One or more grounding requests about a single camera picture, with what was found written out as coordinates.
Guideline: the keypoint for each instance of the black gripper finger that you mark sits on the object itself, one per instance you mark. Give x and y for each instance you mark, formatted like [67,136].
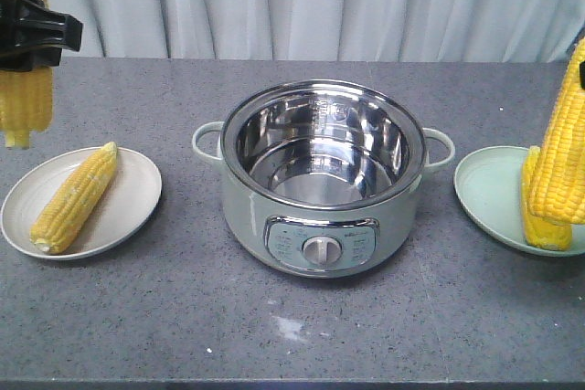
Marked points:
[28,26]
[13,59]
[582,74]

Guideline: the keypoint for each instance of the bright yellow corn cob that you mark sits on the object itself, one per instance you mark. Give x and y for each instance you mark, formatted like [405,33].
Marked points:
[26,104]

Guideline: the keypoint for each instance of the orange yellow corn cob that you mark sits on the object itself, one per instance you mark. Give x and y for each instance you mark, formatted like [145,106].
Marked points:
[557,187]

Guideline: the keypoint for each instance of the pale yellow corn cob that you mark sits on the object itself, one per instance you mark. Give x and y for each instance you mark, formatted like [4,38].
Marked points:
[62,219]

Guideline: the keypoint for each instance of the light green plate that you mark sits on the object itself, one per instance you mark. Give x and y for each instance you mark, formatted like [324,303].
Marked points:
[487,184]

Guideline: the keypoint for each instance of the cream white plate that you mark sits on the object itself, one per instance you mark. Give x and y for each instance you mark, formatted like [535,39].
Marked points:
[124,208]

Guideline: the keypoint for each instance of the white pleated curtain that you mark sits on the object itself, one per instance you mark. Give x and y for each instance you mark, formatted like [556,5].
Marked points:
[330,30]

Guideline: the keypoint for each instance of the green electric cooking pot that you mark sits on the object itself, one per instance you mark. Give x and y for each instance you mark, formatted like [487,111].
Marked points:
[321,178]

